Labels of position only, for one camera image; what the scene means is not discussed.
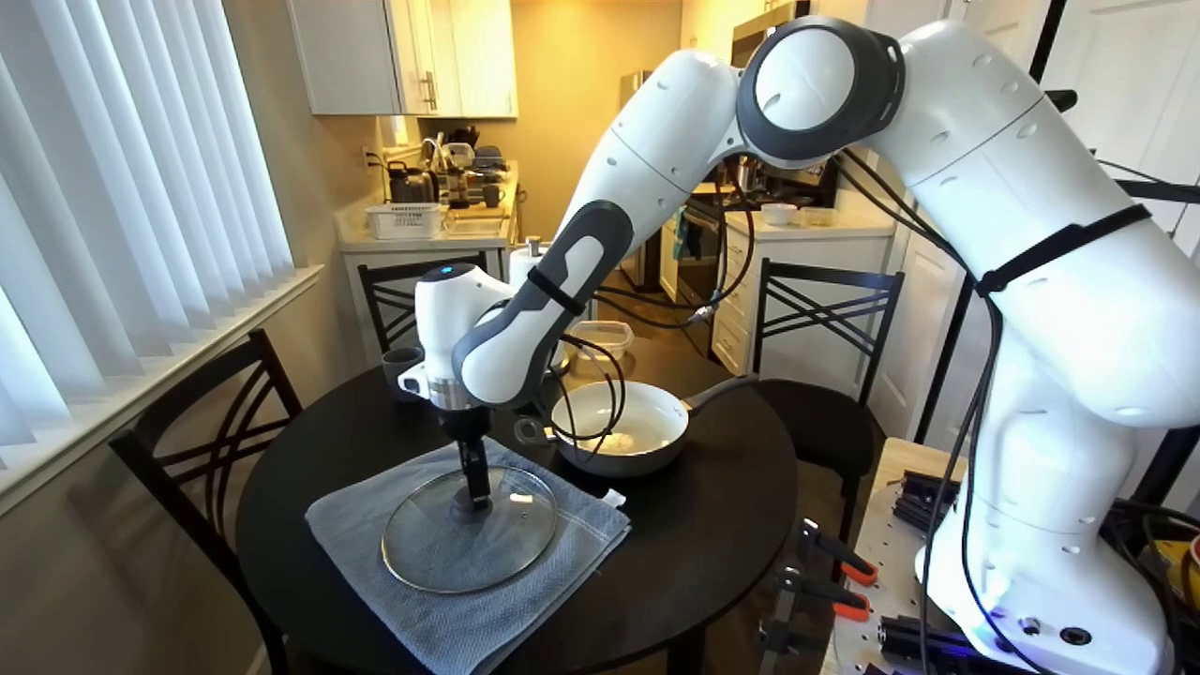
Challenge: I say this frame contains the dark grey mug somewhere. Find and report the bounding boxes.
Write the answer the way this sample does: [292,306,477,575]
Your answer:
[380,346,427,410]

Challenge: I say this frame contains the white plastic tub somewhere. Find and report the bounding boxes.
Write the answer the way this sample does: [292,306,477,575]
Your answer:
[363,198,450,243]

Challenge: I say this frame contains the cream frying pan black handle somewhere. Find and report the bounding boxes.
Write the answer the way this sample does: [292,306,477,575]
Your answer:
[511,373,760,483]

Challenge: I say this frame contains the white counter cabinet with drawers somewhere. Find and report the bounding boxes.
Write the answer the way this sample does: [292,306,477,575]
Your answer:
[707,190,898,386]

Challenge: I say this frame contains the blue grey folded towel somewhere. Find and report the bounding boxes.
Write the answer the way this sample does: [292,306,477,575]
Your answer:
[300,426,637,675]

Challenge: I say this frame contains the black metal dining chair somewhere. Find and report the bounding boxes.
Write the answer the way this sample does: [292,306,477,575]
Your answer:
[746,256,906,544]
[356,253,496,359]
[106,328,308,675]

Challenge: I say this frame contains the white vertical window blinds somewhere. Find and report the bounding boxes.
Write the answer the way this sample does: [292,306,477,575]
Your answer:
[0,0,300,449]

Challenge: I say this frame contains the black orange spring clamp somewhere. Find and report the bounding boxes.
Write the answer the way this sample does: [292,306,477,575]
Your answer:
[781,565,873,629]
[793,515,882,594]

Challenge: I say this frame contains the white kitchen counter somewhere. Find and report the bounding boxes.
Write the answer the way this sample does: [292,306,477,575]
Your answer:
[328,190,518,369]

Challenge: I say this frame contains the white robot base platform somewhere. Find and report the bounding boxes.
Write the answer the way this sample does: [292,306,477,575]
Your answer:
[816,435,1006,675]

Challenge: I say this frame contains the round glass pot lid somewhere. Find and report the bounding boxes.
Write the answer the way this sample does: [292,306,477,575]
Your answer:
[376,461,565,600]

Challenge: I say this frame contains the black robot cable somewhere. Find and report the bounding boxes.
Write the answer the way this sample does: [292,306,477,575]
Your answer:
[832,145,1055,675]

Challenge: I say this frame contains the white paper towel roll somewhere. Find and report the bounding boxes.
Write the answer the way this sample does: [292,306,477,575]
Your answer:
[505,238,556,294]

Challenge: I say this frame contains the black coffee maker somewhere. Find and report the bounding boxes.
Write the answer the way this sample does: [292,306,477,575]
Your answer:
[381,154,441,209]

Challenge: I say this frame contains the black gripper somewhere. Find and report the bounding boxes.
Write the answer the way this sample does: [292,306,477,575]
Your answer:
[441,406,496,511]

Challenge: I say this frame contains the white kitchen wall cabinet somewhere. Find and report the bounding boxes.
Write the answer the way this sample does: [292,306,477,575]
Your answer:
[286,0,526,125]

